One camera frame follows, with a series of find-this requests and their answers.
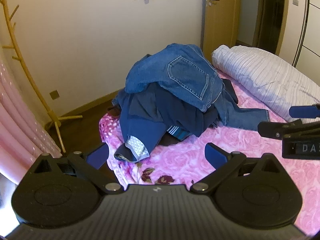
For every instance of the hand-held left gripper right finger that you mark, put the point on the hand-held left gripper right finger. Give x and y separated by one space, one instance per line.
215 156

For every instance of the blue denim jeans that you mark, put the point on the blue denim jeans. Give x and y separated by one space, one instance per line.
187 75

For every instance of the white striped quilt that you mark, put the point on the white striped quilt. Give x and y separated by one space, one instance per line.
262 75

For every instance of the gold coat rack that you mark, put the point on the gold coat rack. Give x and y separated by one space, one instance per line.
71 117

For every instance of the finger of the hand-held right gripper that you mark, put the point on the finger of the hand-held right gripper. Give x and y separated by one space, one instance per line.
303 111
275 129

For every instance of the pink curtain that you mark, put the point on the pink curtain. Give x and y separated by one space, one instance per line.
20 130

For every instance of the white wall switch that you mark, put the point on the white wall switch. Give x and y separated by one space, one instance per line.
295 2

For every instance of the beige wall socket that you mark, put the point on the beige wall socket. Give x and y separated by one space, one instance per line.
54 95

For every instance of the wooden door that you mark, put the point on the wooden door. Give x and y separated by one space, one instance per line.
222 22

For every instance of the dark navy garment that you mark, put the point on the dark navy garment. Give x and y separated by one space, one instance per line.
180 112

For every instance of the teal striped garment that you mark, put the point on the teal striped garment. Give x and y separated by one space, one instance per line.
178 133

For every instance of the pale wardrobe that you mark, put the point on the pale wardrobe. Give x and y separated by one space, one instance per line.
311 17

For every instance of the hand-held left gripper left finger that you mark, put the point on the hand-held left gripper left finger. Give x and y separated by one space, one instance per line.
97 156

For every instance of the pink rose blanket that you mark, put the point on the pink rose blanket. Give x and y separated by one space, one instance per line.
185 155

